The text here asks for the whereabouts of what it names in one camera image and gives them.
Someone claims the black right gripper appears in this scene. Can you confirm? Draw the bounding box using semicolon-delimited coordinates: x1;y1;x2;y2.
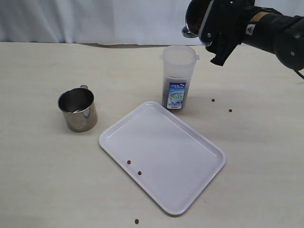
205;0;255;67

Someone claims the steel mug with pellets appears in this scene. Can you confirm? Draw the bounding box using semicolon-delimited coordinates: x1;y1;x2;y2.
181;0;211;38

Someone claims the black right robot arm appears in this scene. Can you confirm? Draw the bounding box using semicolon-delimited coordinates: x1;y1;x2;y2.
199;0;304;71

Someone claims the clear plastic container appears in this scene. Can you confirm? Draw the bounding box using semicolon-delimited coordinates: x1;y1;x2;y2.
161;45;200;112

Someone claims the white curtain backdrop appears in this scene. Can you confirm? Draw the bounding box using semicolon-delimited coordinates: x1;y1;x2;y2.
0;0;304;47

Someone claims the white rectangular plastic tray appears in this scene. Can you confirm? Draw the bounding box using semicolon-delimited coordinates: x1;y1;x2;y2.
99;101;226;216

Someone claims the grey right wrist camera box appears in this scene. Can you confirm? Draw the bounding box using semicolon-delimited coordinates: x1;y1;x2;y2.
199;0;221;47

